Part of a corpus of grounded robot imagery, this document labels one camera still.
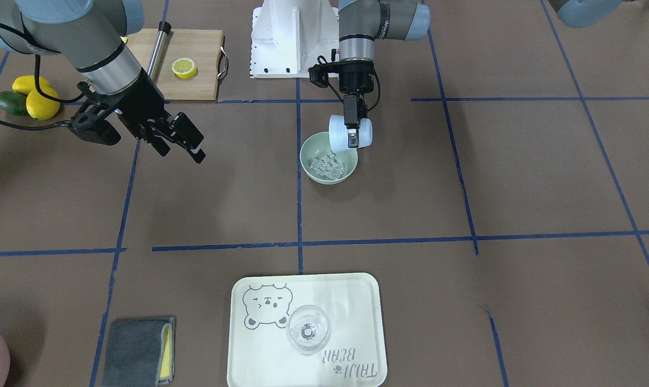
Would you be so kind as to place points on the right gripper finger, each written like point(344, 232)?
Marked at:
point(158, 140)
point(183, 132)

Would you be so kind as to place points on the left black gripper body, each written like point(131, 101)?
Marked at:
point(354, 77)

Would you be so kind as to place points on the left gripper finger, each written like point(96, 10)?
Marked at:
point(351, 120)
point(363, 109)

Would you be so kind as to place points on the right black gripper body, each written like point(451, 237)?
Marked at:
point(143, 105)

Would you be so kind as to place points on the light blue plastic cup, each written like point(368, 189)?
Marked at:
point(338, 134)

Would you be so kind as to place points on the green bowl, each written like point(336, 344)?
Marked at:
point(319, 143)

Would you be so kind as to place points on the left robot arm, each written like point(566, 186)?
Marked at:
point(360, 24)

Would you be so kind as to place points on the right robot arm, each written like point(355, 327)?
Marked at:
point(89, 36)

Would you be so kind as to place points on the ice cubes in green bowl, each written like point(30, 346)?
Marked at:
point(328, 167)

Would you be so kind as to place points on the lemon half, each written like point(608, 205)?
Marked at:
point(184, 68)

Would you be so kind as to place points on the wooden cutting board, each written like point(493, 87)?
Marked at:
point(205, 47)

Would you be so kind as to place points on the large yellow lemon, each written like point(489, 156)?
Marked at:
point(39, 107)

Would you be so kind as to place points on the small yellow lemon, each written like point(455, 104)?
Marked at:
point(25, 84)

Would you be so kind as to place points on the grey folded cloth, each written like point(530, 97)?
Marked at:
point(140, 352)

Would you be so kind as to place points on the clear wine glass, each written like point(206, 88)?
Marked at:
point(309, 329)

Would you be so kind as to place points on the cream bear tray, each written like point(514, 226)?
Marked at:
point(260, 353)

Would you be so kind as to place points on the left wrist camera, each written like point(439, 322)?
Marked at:
point(319, 74)

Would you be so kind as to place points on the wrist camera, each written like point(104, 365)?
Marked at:
point(319, 74)
point(90, 124)

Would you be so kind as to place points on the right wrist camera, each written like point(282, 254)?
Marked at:
point(90, 124)

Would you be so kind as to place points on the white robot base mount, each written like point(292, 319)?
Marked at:
point(287, 37)

